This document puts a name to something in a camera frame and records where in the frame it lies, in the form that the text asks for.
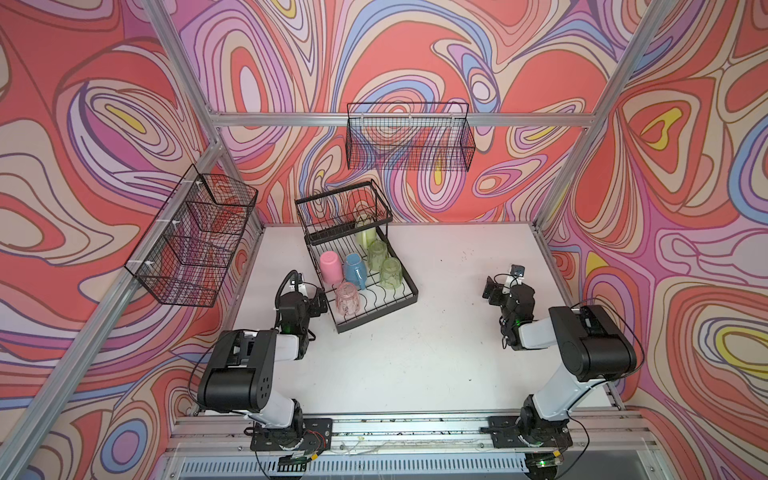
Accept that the green tumbler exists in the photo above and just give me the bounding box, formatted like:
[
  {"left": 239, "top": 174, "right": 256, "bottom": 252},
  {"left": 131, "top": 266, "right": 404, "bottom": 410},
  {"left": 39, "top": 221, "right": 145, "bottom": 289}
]
[
  {"left": 367, "top": 240, "right": 389, "bottom": 272},
  {"left": 380, "top": 257, "right": 403, "bottom": 290}
]

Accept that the back wall wire basket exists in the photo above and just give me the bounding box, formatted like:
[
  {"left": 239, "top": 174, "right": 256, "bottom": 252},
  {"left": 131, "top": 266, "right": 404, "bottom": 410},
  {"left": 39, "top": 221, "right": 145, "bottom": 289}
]
[{"left": 345, "top": 100, "right": 476, "bottom": 172}]

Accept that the wall wire basket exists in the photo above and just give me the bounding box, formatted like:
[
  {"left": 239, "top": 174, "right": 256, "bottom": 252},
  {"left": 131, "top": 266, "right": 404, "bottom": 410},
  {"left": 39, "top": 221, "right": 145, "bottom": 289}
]
[
  {"left": 345, "top": 100, "right": 476, "bottom": 172},
  {"left": 124, "top": 165, "right": 259, "bottom": 308}
]

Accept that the white mug blue handle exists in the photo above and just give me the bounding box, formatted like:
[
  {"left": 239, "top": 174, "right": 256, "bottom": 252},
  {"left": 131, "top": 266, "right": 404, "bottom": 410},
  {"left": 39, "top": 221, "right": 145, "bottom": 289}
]
[{"left": 343, "top": 253, "right": 368, "bottom": 290}]

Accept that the cream mug green handle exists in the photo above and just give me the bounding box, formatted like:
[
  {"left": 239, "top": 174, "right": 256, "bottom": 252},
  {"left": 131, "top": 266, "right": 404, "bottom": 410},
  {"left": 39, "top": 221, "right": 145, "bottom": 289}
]
[{"left": 355, "top": 217, "right": 378, "bottom": 251}]

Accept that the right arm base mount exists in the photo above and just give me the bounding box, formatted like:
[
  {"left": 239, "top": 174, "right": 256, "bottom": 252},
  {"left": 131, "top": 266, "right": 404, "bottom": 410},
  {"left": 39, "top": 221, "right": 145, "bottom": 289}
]
[{"left": 479, "top": 416, "right": 573, "bottom": 450}]

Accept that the pink plastic cup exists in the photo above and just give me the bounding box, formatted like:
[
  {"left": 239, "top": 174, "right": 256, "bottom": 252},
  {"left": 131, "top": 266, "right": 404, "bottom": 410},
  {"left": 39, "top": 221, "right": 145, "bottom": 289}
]
[{"left": 319, "top": 251, "right": 344, "bottom": 285}]

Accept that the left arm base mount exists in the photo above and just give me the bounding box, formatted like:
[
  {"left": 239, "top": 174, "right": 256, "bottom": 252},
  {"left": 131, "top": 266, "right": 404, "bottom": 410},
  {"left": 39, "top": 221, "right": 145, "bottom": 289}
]
[{"left": 243, "top": 417, "right": 333, "bottom": 454}]

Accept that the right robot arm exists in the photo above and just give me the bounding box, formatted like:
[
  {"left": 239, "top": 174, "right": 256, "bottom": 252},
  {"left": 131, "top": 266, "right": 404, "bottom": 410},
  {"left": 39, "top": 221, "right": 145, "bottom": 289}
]
[{"left": 482, "top": 274, "right": 638, "bottom": 430}]

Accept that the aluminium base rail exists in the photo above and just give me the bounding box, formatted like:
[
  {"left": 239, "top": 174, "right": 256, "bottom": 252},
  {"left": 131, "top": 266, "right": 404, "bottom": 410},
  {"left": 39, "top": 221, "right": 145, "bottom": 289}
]
[{"left": 156, "top": 410, "right": 670, "bottom": 479}]

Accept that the clear pink tumbler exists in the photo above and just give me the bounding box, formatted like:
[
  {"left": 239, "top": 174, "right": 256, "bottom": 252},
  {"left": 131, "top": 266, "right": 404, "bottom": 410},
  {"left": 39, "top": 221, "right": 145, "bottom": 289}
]
[{"left": 335, "top": 281, "right": 360, "bottom": 319}]

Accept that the left wall wire basket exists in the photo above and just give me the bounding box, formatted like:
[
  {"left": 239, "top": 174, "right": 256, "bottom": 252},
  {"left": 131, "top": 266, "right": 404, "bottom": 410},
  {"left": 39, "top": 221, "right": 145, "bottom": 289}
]
[{"left": 124, "top": 165, "right": 259, "bottom": 308}]

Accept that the black wire dish rack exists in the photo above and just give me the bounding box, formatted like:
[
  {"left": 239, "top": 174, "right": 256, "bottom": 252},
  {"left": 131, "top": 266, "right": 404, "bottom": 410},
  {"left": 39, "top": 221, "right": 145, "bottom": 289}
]
[{"left": 295, "top": 180, "right": 419, "bottom": 333}]

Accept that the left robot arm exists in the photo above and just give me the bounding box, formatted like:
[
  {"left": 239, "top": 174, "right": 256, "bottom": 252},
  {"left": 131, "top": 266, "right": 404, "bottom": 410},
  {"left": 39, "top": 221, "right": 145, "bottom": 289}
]
[{"left": 197, "top": 290, "right": 328, "bottom": 436}]

